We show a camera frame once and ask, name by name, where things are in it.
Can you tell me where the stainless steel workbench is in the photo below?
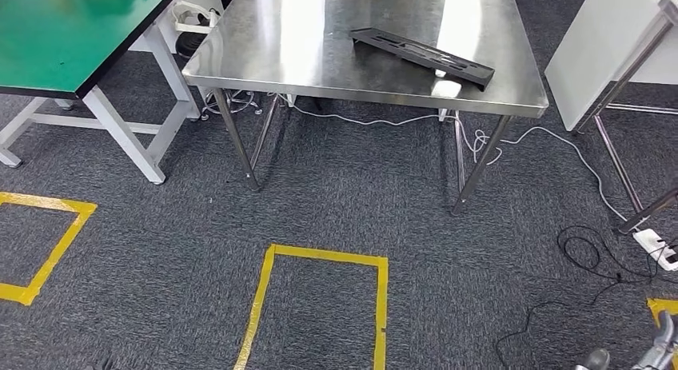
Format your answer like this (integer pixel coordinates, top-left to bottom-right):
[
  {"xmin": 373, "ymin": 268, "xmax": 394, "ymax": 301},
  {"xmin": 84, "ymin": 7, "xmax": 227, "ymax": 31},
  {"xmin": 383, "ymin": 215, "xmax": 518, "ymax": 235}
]
[{"xmin": 181, "ymin": 0, "xmax": 550, "ymax": 216}]

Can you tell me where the black ribbed hose coil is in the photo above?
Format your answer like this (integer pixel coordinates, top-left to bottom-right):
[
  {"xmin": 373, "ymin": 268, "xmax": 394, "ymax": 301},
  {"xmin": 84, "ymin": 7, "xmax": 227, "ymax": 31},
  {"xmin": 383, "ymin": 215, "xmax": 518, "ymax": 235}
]
[{"xmin": 175, "ymin": 33, "xmax": 208, "ymax": 59}]

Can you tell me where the yellow floor tape square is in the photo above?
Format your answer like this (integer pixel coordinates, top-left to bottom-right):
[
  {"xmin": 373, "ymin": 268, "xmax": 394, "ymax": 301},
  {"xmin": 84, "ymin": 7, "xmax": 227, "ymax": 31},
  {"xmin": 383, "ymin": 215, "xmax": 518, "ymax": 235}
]
[
  {"xmin": 233, "ymin": 244, "xmax": 389, "ymax": 370},
  {"xmin": 0, "ymin": 191, "xmax": 98, "ymax": 307},
  {"xmin": 647, "ymin": 297, "xmax": 678, "ymax": 329}
]

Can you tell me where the black floor cable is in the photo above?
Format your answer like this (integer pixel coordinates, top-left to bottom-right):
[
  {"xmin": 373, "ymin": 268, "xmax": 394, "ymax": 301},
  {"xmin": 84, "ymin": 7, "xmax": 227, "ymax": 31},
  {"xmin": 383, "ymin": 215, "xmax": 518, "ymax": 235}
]
[
  {"xmin": 556, "ymin": 225, "xmax": 668, "ymax": 284},
  {"xmin": 495, "ymin": 280, "xmax": 626, "ymax": 370}
]

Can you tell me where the steel frame table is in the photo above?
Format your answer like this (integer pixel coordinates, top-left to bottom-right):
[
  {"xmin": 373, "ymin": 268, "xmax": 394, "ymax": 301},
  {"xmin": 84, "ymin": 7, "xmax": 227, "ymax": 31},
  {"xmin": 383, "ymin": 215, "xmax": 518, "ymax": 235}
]
[{"xmin": 572, "ymin": 0, "xmax": 678, "ymax": 235}]

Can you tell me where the white power adapter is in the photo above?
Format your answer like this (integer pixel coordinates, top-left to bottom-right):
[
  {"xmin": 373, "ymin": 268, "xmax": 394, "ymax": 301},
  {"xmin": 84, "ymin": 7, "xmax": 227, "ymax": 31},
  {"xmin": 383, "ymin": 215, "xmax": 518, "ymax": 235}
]
[{"xmin": 632, "ymin": 229, "xmax": 678, "ymax": 273}]

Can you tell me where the chrome chair base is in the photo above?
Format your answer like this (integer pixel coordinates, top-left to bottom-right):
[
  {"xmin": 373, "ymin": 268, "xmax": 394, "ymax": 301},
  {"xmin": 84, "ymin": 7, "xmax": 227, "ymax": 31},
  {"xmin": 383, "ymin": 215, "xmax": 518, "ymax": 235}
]
[{"xmin": 200, "ymin": 90, "xmax": 263, "ymax": 117}]

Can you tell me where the green top white table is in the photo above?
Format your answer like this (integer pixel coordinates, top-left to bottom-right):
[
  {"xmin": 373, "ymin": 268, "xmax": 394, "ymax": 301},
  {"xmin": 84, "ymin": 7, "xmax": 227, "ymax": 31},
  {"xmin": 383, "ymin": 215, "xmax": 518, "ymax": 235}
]
[{"xmin": 0, "ymin": 0, "xmax": 202, "ymax": 186}]

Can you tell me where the long black car part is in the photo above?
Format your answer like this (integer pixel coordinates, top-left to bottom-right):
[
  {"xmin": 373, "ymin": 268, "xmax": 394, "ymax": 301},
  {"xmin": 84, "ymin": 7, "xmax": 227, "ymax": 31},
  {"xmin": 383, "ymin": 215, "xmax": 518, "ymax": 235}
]
[{"xmin": 348, "ymin": 27, "xmax": 497, "ymax": 92}]

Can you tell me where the white floor cable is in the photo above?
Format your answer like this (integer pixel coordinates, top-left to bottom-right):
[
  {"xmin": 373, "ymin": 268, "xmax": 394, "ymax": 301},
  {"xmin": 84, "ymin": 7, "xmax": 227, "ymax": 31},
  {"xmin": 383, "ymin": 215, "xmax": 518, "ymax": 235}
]
[{"xmin": 275, "ymin": 94, "xmax": 632, "ymax": 223}]

